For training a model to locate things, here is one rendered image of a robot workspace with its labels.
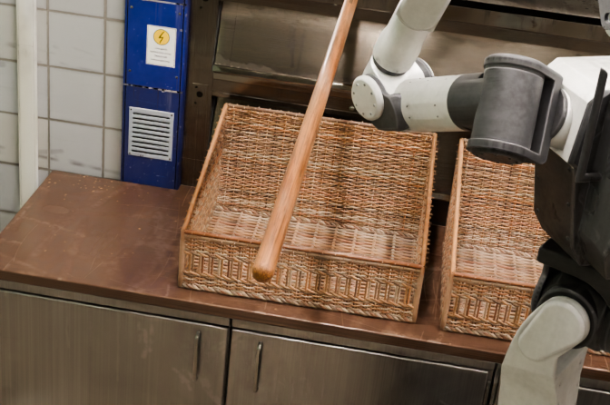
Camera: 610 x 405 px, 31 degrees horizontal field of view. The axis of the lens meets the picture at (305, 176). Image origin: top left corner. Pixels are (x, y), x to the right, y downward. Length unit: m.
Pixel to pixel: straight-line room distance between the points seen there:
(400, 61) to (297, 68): 0.99
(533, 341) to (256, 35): 1.22
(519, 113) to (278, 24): 1.26
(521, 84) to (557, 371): 0.57
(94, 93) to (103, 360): 0.73
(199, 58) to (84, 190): 0.47
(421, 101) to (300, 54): 1.05
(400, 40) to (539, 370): 0.62
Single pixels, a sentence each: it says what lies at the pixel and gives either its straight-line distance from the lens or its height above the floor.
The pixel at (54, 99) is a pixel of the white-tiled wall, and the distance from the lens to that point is 3.01.
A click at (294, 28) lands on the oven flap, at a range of 2.79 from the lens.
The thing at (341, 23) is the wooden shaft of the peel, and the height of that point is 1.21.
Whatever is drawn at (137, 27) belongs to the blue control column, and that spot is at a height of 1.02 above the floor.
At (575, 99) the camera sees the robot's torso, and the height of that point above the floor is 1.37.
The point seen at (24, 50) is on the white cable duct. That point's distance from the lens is 2.97.
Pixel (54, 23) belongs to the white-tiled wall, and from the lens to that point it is 2.94.
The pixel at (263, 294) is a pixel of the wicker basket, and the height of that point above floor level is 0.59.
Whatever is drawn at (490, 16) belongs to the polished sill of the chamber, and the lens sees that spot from 2.73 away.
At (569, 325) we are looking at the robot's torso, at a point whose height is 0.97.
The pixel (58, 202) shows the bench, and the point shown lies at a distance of 2.90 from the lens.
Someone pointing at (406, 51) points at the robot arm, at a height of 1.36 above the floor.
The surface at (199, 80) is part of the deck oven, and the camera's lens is 2.87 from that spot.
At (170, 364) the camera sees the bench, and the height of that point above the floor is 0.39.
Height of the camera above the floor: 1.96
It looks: 26 degrees down
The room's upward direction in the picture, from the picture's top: 6 degrees clockwise
